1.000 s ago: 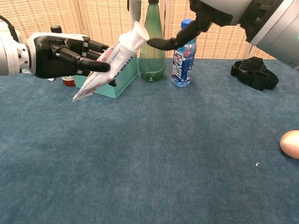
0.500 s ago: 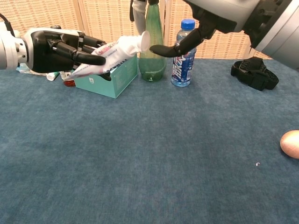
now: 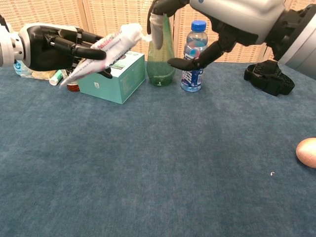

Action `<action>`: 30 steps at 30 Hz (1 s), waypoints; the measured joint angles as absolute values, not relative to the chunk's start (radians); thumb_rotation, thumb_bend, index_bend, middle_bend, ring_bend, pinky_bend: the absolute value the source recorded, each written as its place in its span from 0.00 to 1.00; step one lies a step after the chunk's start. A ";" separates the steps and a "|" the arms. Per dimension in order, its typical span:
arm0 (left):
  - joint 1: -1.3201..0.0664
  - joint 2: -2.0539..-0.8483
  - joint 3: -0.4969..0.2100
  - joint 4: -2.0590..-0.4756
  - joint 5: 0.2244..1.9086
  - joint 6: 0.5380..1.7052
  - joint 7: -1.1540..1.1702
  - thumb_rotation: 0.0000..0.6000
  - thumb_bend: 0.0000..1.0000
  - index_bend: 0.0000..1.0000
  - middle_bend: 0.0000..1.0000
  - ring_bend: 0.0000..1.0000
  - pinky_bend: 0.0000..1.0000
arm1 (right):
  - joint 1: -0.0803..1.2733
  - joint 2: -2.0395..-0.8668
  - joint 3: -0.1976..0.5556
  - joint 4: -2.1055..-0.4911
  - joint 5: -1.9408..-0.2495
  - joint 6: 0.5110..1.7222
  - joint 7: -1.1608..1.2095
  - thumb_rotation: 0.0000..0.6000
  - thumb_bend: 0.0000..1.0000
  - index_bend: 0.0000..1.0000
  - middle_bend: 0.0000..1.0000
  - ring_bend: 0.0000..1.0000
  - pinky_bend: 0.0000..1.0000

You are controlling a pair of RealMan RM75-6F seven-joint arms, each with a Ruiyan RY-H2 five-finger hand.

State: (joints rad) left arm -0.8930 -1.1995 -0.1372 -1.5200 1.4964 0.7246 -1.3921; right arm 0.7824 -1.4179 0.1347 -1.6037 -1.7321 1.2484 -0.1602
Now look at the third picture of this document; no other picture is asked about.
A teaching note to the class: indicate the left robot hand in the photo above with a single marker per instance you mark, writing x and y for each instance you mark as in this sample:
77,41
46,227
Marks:
44,47

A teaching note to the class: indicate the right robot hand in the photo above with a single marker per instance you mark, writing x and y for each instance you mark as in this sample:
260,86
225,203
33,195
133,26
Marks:
237,19

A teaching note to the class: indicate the white toothpaste tube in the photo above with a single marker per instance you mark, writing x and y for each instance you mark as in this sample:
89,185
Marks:
118,44

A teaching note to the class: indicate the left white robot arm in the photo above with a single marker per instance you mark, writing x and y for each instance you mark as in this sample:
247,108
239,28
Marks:
6,47

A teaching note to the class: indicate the small dark bottle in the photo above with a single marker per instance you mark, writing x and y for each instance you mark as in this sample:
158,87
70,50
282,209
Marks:
73,86

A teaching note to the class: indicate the blue water bottle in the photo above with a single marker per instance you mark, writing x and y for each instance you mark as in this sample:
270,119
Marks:
192,79

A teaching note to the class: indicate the bread in clear bag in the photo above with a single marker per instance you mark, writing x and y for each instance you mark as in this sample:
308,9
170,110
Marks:
40,74

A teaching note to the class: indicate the white bottle blue print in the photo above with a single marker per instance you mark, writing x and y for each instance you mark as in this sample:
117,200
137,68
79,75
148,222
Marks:
21,69

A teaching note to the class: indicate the small white teal tube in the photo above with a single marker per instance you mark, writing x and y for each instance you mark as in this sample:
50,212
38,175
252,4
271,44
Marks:
55,79

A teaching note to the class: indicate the bamboo folding screen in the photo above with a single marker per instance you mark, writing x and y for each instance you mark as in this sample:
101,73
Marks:
111,14

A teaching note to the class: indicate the teal white speaker box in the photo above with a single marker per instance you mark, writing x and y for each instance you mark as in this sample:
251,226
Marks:
116,84

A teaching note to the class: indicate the green spray bottle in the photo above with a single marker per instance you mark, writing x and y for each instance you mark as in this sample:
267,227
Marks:
160,71

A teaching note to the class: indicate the peach pink ball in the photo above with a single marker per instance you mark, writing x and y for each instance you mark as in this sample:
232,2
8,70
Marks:
308,153

